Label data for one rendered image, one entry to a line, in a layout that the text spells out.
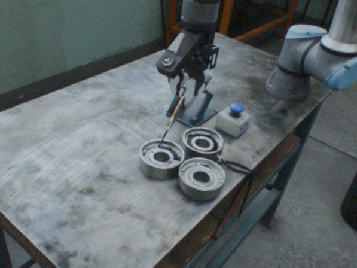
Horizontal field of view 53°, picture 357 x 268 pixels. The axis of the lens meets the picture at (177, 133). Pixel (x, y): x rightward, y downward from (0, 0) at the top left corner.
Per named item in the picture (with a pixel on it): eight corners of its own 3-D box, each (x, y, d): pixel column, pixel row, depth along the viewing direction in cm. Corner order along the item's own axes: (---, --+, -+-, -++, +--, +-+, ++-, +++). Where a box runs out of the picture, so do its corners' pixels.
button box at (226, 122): (235, 138, 99) (240, 124, 96) (214, 127, 103) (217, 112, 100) (250, 127, 105) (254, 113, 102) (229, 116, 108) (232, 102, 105)
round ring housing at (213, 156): (171, 150, 92) (174, 137, 89) (197, 134, 99) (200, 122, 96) (204, 171, 87) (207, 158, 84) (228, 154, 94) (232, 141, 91)
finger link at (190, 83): (207, 106, 88) (210, 70, 83) (192, 115, 84) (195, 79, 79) (196, 101, 90) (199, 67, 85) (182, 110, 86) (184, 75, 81)
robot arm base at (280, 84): (276, 76, 135) (284, 51, 129) (314, 92, 128) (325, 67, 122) (257, 89, 124) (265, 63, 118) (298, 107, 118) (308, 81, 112)
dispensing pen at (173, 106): (149, 143, 86) (181, 80, 84) (158, 145, 90) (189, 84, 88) (156, 148, 85) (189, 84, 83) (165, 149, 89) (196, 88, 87)
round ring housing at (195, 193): (217, 209, 78) (220, 195, 75) (171, 195, 79) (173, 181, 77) (225, 177, 86) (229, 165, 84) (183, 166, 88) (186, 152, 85)
